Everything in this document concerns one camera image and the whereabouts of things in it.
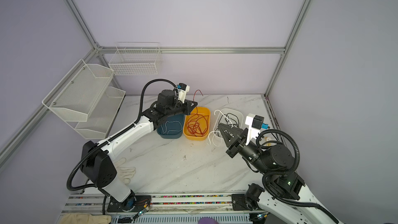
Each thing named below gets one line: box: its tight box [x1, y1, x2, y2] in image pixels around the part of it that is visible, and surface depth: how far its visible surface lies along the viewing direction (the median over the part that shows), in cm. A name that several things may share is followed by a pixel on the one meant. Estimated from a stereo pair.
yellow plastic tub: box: [182, 106, 211, 141], surface depth 102 cm
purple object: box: [197, 217, 219, 224], surface depth 71 cm
